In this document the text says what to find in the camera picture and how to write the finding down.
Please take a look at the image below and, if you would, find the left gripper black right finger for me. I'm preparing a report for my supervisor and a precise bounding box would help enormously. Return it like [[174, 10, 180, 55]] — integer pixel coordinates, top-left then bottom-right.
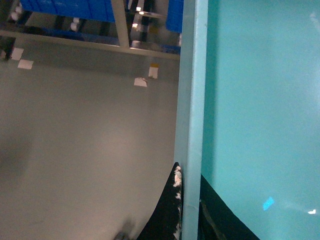
[[197, 176, 258, 240]]

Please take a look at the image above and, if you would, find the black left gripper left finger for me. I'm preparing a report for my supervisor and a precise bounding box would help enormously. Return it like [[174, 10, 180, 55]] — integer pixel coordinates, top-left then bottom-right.
[[137, 162, 183, 240]]

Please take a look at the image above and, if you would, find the teal plastic bin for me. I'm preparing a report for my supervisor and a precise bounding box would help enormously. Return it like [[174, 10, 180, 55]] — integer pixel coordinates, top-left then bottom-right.
[[174, 0, 320, 240]]

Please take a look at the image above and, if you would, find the large blue bin right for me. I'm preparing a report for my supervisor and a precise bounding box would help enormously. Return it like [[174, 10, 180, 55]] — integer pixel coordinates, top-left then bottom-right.
[[165, 0, 184, 34]]

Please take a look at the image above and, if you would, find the large blue bin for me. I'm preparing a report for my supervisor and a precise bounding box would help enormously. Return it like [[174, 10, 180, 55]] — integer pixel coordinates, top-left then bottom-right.
[[165, 0, 184, 34], [20, 0, 115, 23]]

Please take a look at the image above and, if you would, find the large blue bin left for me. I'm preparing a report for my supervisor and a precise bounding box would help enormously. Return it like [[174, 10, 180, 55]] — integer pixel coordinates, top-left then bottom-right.
[[20, 0, 115, 23]]

